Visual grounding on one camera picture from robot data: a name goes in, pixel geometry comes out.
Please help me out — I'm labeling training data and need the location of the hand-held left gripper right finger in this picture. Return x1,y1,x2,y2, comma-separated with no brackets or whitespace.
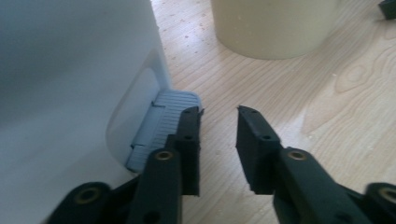
235,105,283,196

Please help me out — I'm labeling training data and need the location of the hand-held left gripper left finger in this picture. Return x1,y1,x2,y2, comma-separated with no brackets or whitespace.
166,105,205,198

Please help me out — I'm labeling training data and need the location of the beige strainer container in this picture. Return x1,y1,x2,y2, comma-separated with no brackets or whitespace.
209,0,342,61

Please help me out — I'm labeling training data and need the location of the white pedal trash bin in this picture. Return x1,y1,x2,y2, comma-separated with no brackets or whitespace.
0,0,204,224

